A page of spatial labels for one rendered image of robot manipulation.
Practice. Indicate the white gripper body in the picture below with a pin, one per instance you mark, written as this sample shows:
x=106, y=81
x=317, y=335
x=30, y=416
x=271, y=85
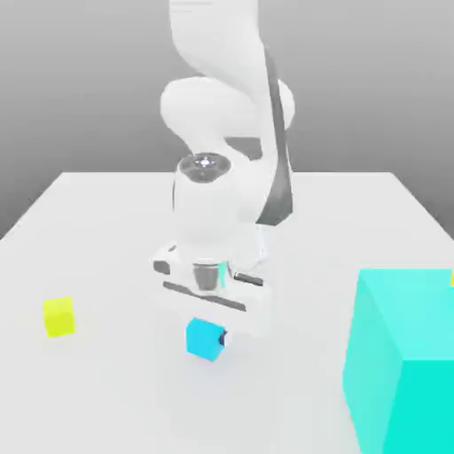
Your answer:
x=248, y=319

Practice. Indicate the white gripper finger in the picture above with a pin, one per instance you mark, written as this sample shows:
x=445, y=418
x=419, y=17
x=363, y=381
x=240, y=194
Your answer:
x=225, y=338

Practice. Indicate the small blue cube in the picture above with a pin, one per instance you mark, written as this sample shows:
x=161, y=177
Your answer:
x=204, y=338

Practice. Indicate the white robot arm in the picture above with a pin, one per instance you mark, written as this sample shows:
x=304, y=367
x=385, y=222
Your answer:
x=216, y=212

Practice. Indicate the small yellow cube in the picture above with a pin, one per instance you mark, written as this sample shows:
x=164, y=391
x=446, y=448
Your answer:
x=59, y=317

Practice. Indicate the large cyan box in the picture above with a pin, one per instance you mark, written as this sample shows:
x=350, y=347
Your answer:
x=400, y=361

